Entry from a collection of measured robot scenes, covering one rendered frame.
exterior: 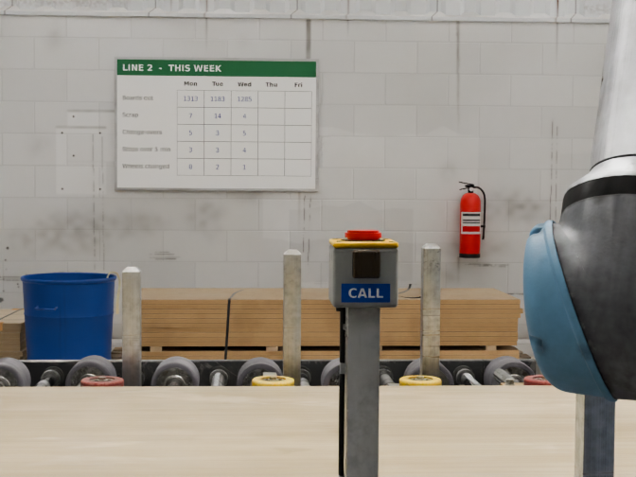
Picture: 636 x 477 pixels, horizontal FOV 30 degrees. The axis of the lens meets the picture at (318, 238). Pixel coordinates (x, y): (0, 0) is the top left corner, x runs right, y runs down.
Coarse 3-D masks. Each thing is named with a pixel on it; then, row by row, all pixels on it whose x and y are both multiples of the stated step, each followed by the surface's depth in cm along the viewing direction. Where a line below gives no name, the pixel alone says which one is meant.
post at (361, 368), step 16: (352, 320) 128; (368, 320) 128; (352, 336) 128; (368, 336) 128; (352, 352) 128; (368, 352) 128; (352, 368) 128; (368, 368) 128; (352, 384) 128; (368, 384) 128; (352, 400) 128; (368, 400) 128; (352, 416) 128; (368, 416) 128; (352, 432) 128; (368, 432) 129; (352, 448) 129; (368, 448) 129; (352, 464) 129; (368, 464) 129
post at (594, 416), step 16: (576, 400) 133; (592, 400) 130; (608, 400) 130; (576, 416) 133; (592, 416) 130; (608, 416) 130; (576, 432) 133; (592, 432) 130; (608, 432) 130; (576, 448) 133; (592, 448) 130; (608, 448) 130; (576, 464) 133; (592, 464) 130; (608, 464) 130
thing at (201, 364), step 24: (24, 360) 288; (48, 360) 288; (72, 360) 289; (120, 360) 289; (144, 360) 289; (192, 360) 290; (216, 360) 290; (240, 360) 290; (312, 360) 291; (384, 360) 292; (408, 360) 292; (456, 360) 293; (480, 360) 293; (528, 360) 294; (144, 384) 289; (312, 384) 291; (456, 384) 293
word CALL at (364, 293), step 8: (344, 288) 126; (352, 288) 126; (360, 288) 126; (368, 288) 126; (376, 288) 126; (384, 288) 126; (344, 296) 126; (352, 296) 126; (360, 296) 126; (368, 296) 126; (376, 296) 126; (384, 296) 126
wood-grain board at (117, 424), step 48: (0, 432) 179; (48, 432) 180; (96, 432) 180; (144, 432) 180; (192, 432) 180; (240, 432) 181; (288, 432) 181; (336, 432) 181; (384, 432) 181; (432, 432) 182; (480, 432) 182; (528, 432) 182; (624, 432) 182
